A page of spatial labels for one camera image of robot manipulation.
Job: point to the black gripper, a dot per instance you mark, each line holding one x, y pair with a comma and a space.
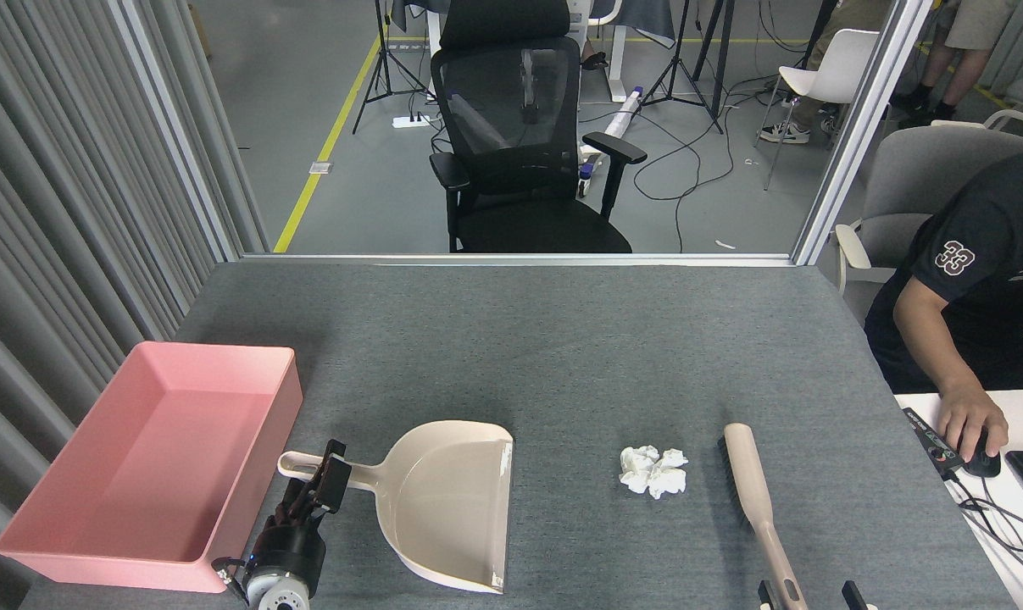
291, 551

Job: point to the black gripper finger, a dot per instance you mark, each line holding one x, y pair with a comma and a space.
851, 597
765, 597

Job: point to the beige hand brush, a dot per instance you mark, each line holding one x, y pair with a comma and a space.
748, 474

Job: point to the beige plastic dustpan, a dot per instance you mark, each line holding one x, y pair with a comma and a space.
452, 500

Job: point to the black computer mouse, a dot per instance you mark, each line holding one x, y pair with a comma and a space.
982, 464

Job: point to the person's right forearm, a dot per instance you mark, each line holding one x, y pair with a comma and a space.
935, 347

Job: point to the pink plastic bin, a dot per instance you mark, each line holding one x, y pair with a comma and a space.
147, 457

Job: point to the person's right hand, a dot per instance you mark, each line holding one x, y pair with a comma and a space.
973, 415

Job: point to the black control box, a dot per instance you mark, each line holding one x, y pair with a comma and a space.
931, 439

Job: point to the metal floor socket plate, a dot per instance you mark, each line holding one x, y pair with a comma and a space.
319, 168

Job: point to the seated person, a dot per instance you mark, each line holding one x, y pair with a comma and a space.
994, 280

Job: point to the white power strip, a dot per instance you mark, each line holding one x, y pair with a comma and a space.
410, 121

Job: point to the black mesh office chair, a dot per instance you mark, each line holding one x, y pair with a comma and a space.
511, 127

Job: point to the grey upholstered armchair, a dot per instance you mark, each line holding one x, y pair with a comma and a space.
918, 178

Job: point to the black tripod stand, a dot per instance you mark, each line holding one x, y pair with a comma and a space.
384, 59
676, 68

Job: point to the white tube with blue ends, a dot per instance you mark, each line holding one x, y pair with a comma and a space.
621, 114

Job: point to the white chair armrest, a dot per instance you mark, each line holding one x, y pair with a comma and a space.
1015, 119

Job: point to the white plastic chair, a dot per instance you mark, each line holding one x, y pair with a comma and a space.
842, 72

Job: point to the standing person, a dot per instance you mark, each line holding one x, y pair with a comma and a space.
969, 34

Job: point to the person on white chair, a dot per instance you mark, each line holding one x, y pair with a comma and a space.
842, 17

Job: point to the silver frame rail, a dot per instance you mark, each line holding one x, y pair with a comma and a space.
519, 259

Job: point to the silver frame post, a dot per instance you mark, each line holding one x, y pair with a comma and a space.
176, 135
858, 135

